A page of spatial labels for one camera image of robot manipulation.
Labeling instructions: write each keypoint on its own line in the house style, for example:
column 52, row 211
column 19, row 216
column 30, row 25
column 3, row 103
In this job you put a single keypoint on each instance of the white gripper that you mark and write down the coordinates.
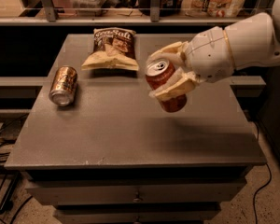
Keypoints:
column 207, row 54

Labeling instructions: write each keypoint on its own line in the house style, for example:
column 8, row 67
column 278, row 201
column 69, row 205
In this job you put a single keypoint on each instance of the red coke can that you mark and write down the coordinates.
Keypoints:
column 157, row 73

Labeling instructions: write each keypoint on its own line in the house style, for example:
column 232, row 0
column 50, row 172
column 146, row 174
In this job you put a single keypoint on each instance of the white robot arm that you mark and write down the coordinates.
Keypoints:
column 254, row 41

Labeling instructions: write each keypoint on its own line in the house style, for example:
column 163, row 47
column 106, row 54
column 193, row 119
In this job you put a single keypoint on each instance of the gold soda can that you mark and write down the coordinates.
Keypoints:
column 63, row 87

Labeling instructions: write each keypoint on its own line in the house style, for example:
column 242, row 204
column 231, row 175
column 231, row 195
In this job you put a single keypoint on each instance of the sea salt chips bag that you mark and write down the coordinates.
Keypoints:
column 113, row 48

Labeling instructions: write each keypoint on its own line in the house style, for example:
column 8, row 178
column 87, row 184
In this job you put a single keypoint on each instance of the colourful snack bag on shelf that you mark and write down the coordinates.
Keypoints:
column 213, row 8

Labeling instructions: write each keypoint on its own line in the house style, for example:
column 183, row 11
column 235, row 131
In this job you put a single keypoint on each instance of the clear plastic container on shelf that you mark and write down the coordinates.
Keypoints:
column 88, row 7

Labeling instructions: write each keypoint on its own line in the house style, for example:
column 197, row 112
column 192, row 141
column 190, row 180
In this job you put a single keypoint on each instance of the grey drawer cabinet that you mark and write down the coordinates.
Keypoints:
column 115, row 132

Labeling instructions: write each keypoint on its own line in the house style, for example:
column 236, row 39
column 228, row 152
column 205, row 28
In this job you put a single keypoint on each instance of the upper drawer with knob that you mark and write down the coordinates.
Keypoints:
column 87, row 192

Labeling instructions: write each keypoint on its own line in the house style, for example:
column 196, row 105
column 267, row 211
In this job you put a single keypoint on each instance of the drawer with knob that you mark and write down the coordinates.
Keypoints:
column 137, row 213
column 87, row 192

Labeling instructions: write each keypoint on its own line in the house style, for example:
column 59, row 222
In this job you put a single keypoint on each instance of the lower drawer with knob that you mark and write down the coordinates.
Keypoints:
column 137, row 213

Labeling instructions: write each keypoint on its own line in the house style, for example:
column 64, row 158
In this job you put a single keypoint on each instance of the grey metal shelf rail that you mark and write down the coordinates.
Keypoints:
column 44, row 13

